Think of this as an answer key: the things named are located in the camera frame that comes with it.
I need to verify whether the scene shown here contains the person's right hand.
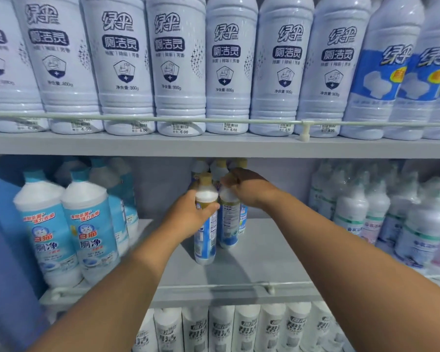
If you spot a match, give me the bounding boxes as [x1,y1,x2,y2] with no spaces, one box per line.
[220,168,280,210]

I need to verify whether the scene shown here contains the person's left hand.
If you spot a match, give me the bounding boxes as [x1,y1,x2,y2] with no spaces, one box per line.
[161,190,220,247]

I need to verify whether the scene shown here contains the yellow cap cleaner bottle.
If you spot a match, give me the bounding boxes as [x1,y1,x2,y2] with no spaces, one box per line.
[194,173,220,265]
[217,184,242,250]

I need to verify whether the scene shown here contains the person's right forearm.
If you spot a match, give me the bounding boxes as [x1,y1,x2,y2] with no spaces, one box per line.
[258,188,440,352]

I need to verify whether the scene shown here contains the person's left forearm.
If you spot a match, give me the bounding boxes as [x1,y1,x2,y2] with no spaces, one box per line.
[27,236,186,352]

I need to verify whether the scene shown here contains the cluster of yellow capped bottles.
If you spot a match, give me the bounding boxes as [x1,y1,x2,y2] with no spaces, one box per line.
[190,157,250,237]

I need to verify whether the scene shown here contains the grey upper shelf board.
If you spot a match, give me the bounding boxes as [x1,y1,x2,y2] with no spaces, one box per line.
[0,130,440,160]

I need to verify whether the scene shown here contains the grey shelf board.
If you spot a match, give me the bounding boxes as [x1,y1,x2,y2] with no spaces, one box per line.
[40,218,440,309]
[0,130,440,160]

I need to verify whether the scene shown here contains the grey middle shelf board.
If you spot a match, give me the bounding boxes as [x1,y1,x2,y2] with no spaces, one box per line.
[40,218,440,309]

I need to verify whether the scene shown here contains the group of teal cap bottles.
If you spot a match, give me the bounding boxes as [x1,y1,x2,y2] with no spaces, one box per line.
[13,157,140,289]

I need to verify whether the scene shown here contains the row of white slim bottles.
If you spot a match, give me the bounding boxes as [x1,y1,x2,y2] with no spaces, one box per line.
[132,303,351,352]

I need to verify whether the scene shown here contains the row of white dark-label bottles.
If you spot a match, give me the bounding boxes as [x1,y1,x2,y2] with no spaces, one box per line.
[0,0,373,138]

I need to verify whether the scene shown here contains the group of green pink label bottles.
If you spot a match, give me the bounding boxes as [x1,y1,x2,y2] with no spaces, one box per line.
[308,160,440,280]

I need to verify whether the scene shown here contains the blue shelf side panel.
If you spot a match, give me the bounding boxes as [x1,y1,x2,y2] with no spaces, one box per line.
[0,157,52,339]

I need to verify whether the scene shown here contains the white upper shelf rail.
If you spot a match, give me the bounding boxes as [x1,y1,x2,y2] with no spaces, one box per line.
[0,110,440,143]

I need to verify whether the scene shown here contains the white shelf rail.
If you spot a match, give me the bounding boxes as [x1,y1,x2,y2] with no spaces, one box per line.
[0,110,440,143]
[40,273,440,301]

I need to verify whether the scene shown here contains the white middle shelf rail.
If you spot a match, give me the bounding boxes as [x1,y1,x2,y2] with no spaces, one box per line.
[40,273,440,301]

